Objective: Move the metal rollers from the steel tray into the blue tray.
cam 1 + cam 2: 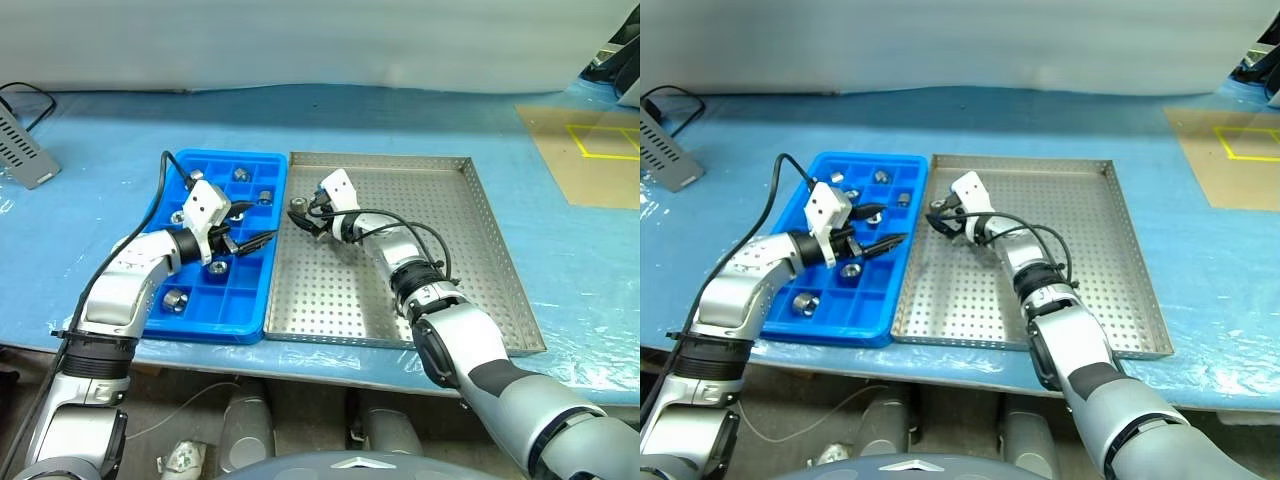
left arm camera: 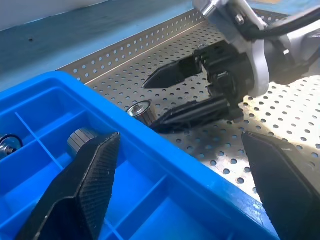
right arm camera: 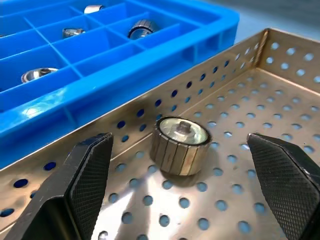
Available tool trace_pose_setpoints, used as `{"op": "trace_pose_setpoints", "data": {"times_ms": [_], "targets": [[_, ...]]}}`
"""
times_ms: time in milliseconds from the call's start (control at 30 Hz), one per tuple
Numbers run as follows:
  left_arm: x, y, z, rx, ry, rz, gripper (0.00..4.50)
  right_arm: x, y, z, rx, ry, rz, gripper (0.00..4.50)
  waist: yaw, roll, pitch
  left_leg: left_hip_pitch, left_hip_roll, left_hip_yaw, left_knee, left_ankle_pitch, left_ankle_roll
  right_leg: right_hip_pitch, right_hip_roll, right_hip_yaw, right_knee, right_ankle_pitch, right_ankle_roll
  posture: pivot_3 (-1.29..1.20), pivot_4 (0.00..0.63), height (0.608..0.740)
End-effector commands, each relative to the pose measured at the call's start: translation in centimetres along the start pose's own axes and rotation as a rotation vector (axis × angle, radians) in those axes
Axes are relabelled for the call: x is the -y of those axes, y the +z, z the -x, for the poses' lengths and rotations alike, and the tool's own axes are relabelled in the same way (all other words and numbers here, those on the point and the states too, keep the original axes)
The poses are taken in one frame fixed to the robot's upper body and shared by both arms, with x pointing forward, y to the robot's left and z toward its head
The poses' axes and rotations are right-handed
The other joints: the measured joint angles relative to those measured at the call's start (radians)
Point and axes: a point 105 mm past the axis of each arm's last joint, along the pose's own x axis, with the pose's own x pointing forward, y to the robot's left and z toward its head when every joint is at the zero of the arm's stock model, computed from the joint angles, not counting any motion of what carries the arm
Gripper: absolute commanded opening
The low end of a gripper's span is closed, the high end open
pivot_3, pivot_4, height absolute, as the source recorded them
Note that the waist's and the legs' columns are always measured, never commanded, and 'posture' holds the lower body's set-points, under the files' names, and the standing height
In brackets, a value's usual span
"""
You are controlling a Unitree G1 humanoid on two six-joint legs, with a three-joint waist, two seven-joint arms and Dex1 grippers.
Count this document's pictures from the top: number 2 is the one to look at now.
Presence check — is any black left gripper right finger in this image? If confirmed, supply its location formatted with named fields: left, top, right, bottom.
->
left=241, top=131, right=320, bottom=240

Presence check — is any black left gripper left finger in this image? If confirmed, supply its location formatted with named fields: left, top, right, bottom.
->
left=15, top=131, right=122, bottom=240

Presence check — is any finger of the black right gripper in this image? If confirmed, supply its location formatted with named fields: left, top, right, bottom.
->
left=141, top=55, right=204, bottom=89
left=149, top=96, right=232, bottom=135

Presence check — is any blue plastic compartment bin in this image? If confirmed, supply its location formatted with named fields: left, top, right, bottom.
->
left=0, top=70, right=281, bottom=240

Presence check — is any perforated metal tray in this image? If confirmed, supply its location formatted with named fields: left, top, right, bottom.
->
left=56, top=6, right=320, bottom=205

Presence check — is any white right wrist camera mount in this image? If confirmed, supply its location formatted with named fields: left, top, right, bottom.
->
left=192, top=0, right=270, bottom=98

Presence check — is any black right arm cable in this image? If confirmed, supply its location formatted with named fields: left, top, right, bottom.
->
left=239, top=9, right=320, bottom=41

